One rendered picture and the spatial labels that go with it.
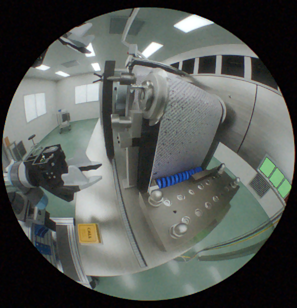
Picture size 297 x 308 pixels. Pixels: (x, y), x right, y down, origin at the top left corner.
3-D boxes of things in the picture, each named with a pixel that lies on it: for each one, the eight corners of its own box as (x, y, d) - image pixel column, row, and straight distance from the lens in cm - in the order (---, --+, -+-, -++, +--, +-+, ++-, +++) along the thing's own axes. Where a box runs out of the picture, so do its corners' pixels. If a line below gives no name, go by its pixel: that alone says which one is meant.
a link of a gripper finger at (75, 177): (93, 170, 15) (52, 169, 21) (101, 191, 20) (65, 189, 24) (97, 158, 18) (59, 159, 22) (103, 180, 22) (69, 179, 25)
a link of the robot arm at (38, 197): (42, 188, 53) (29, 170, 48) (52, 200, 44) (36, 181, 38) (33, 200, 54) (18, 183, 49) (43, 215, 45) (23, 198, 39)
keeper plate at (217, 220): (196, 228, 40) (214, 218, 31) (211, 215, 46) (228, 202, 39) (199, 233, 40) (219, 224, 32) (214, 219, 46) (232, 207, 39)
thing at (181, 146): (149, 180, 29) (161, 118, 19) (199, 166, 43) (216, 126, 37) (150, 181, 29) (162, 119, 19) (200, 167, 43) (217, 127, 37)
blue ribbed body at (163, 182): (152, 184, 30) (154, 177, 27) (197, 170, 43) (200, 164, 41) (157, 193, 28) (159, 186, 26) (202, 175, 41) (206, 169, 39)
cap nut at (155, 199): (146, 196, 25) (148, 186, 21) (158, 192, 26) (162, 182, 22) (151, 208, 23) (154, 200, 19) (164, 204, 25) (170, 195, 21)
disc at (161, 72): (138, 108, 33) (147, 65, 30) (139, 108, 33) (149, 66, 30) (153, 139, 22) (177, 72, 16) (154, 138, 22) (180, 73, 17)
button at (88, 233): (80, 225, 40) (77, 223, 38) (97, 224, 37) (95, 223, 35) (82, 243, 39) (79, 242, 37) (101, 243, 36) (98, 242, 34)
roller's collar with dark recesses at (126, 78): (119, 85, 51) (120, 73, 52) (130, 86, 51) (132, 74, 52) (120, 84, 44) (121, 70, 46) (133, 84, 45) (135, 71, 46)
